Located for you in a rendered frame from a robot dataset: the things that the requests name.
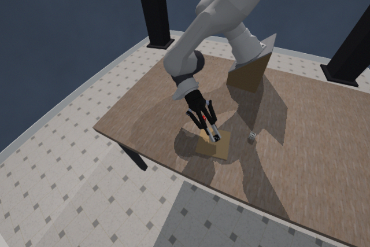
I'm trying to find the tan square mat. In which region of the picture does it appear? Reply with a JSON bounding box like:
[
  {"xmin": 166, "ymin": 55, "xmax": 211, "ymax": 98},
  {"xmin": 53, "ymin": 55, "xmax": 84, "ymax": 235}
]
[{"xmin": 195, "ymin": 129, "xmax": 231, "ymax": 160}]

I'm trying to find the white die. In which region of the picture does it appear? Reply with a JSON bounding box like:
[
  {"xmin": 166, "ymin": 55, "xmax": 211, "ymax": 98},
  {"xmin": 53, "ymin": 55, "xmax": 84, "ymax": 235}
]
[{"xmin": 248, "ymin": 132, "xmax": 256, "ymax": 140}]

